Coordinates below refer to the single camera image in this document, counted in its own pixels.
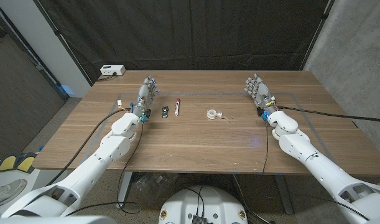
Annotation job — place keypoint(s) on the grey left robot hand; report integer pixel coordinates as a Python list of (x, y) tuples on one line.
[(144, 99)]

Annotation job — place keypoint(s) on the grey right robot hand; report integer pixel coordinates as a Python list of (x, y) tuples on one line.
[(262, 95)]

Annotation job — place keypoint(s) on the clear tape roll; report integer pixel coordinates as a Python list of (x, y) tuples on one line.
[(212, 114)]

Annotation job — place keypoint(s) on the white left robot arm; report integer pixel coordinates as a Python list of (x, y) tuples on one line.
[(112, 149)]

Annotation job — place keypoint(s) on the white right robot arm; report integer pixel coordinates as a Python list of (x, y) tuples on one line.
[(301, 146)]

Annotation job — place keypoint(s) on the white marker with red cap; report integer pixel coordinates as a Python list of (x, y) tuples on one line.
[(177, 107)]

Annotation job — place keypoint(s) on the small black clip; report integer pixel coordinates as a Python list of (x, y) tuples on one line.
[(164, 112)]

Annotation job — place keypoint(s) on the white power outlet box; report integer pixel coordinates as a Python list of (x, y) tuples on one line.
[(112, 69)]

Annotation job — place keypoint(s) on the black backdrop curtain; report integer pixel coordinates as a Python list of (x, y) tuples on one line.
[(189, 31)]

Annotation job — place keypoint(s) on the clear plastic bag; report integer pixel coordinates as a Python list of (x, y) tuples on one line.
[(152, 185)]

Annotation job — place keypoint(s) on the white table leg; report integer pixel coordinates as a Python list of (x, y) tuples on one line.
[(124, 189)]

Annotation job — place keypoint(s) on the grey table leg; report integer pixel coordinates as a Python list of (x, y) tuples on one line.
[(284, 196)]

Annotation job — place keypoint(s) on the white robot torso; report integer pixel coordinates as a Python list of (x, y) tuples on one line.
[(224, 202)]

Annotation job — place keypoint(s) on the black box on torso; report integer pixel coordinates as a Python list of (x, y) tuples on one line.
[(199, 220)]

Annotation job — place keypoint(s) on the yellow black foot pedal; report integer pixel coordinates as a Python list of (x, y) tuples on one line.
[(7, 163), (26, 162)]

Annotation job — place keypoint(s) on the grey sneaker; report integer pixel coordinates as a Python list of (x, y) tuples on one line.
[(9, 191)]

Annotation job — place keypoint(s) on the black backdrop frame pole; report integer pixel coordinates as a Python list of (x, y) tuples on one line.
[(56, 32), (325, 15)]

